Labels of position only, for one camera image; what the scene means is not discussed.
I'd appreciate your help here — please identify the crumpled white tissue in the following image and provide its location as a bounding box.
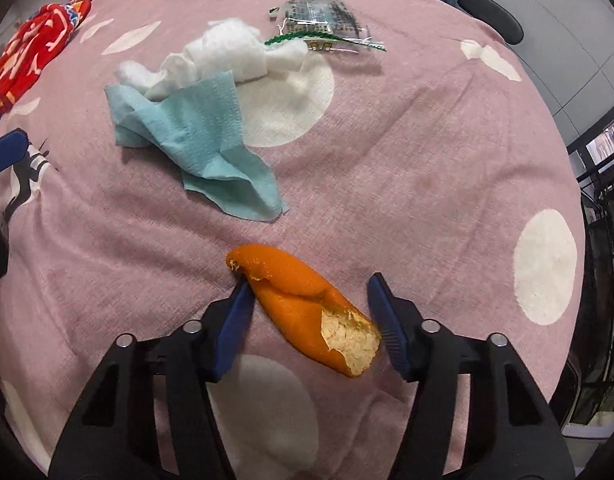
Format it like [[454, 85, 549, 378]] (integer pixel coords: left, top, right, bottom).
[[116, 19, 308, 102]]

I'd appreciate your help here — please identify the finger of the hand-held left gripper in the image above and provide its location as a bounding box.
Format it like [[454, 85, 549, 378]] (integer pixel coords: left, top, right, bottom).
[[0, 129, 31, 181]]

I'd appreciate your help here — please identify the clear green plastic wrapper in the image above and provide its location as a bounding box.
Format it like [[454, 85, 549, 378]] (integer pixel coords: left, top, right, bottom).
[[266, 0, 388, 56]]

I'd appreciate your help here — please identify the teal paper towel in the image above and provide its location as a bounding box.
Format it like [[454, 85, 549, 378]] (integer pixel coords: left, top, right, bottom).
[[104, 71, 289, 222]]

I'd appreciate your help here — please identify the black round stool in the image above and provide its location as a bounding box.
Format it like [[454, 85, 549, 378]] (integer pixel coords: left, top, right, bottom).
[[457, 0, 525, 45]]

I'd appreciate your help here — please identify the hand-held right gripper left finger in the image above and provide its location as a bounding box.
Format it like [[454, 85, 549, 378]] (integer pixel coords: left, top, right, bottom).
[[48, 280, 257, 480]]

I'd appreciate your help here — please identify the orange peel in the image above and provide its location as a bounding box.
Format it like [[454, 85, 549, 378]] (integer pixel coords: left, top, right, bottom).
[[226, 244, 383, 378]]

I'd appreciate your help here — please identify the red patterned cloth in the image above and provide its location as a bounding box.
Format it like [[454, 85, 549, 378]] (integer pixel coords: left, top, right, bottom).
[[0, 2, 93, 121]]

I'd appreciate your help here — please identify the black wire trolley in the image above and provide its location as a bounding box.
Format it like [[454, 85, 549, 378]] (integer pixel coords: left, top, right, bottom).
[[557, 155, 614, 428]]

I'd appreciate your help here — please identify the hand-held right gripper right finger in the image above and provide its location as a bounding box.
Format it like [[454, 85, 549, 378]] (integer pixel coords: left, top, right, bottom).
[[367, 272, 578, 480]]

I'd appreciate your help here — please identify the pink spotted blanket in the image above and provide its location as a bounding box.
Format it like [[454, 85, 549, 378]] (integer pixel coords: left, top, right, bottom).
[[0, 0, 588, 480]]

